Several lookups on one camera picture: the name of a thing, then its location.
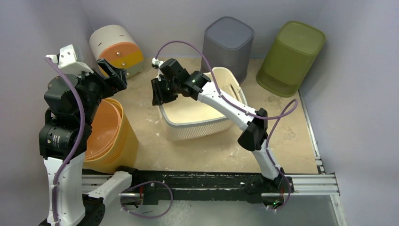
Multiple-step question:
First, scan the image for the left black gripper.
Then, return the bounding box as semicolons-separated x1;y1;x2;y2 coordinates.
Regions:
74;57;127;124

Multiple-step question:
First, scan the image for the white plastic basket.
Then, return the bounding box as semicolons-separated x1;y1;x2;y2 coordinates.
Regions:
158;67;247;141

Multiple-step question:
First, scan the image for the orange plastic basin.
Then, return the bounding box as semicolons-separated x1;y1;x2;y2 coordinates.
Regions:
85;100;121;161

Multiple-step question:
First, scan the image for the grey plastic basket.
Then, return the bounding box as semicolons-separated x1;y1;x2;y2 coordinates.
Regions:
202;16;255;84

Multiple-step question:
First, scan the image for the green plastic basket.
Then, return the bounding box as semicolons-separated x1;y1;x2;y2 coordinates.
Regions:
256;21;326;97

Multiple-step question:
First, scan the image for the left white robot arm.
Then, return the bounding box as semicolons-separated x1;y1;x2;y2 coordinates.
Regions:
39;59;140;226

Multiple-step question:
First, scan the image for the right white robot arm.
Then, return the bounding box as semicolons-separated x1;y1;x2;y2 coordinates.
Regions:
151;58;289;192

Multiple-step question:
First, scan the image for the white mini drawer cabinet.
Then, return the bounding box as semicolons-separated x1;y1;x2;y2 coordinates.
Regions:
89;24;144;78

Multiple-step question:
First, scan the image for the yellow plastic basket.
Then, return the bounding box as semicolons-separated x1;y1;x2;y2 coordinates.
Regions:
83;98;138;174

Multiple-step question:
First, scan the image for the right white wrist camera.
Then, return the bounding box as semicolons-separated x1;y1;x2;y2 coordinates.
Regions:
152;57;164;81

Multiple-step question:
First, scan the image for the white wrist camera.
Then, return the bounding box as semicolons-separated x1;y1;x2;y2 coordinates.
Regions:
152;57;164;81
46;44;94;77

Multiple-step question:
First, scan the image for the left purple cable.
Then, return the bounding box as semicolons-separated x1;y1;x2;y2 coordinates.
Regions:
43;56;173;226

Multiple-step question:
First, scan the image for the purple cable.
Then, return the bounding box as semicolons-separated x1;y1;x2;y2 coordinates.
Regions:
43;56;173;226
154;40;299;213

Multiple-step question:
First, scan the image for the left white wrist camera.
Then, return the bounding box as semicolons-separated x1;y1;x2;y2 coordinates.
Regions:
46;44;94;77

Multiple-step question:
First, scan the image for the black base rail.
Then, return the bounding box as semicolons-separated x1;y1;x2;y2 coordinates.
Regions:
122;170;294;207

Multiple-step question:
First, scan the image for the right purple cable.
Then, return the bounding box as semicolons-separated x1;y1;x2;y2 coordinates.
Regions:
154;40;299;213

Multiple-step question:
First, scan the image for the aluminium frame rail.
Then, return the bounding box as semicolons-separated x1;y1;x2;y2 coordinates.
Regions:
56;90;347;226

